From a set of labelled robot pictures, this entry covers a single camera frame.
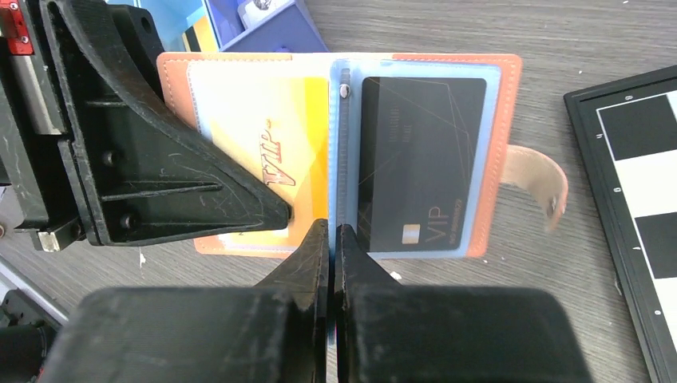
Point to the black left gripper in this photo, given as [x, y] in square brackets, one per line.
[89, 146]

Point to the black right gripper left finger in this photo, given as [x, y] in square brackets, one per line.
[274, 331]

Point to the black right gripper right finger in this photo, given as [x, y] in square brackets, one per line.
[390, 332]

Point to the yellow VIP card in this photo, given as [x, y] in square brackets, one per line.
[276, 128]

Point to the orange leather card holder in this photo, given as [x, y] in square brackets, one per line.
[496, 161]

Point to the black VIP card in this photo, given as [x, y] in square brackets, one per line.
[417, 151]

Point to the blue purple drawer organizer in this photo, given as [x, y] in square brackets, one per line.
[233, 26]

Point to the black white chessboard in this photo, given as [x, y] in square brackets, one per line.
[626, 133]

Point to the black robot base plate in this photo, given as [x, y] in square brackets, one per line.
[27, 335]

